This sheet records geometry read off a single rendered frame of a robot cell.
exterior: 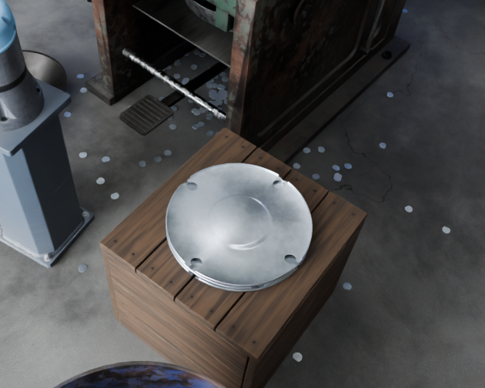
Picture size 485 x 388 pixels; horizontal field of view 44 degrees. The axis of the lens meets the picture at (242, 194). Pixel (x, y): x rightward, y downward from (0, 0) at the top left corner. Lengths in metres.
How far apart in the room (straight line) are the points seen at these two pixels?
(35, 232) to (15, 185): 0.19
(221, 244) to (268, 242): 0.09
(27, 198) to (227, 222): 0.47
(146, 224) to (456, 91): 1.31
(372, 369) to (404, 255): 0.34
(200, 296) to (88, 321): 0.45
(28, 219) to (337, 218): 0.70
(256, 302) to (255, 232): 0.14
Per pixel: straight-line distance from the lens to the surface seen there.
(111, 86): 1.88
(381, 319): 1.57
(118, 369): 0.95
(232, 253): 1.15
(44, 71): 2.00
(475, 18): 2.54
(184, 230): 1.17
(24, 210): 1.43
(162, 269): 1.15
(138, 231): 1.19
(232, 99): 1.47
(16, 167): 1.31
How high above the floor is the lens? 1.35
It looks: 53 degrees down
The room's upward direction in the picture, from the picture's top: 8 degrees clockwise
